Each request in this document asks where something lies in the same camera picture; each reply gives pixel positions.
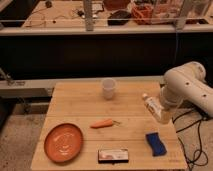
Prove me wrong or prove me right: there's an orange pepper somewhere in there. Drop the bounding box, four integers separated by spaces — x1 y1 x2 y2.
90 119 121 129

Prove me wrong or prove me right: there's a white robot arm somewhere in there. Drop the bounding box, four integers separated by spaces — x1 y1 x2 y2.
159 61 213 124

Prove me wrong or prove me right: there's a white ceramic cup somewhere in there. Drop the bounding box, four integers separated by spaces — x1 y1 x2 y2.
101 78 116 100

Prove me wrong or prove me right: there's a white tube bottle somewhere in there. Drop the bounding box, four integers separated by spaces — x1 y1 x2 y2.
142 93 162 120

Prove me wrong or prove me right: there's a blue sponge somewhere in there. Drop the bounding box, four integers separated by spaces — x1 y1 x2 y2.
146 132 167 157

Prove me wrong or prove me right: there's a black and white box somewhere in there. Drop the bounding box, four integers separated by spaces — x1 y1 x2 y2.
98 149 129 163

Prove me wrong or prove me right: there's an orange basket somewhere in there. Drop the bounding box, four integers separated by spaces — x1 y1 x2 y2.
131 5 153 25

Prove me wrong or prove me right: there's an orange plate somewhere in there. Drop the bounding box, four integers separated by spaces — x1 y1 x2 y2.
44 123 83 163

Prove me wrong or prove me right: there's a black bag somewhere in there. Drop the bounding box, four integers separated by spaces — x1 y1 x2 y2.
107 10 131 26

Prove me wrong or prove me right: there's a black floor cable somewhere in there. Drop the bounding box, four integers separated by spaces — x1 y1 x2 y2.
172 108 209 171

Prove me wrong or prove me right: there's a metal frame post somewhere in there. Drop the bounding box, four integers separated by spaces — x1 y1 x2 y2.
83 0 94 31

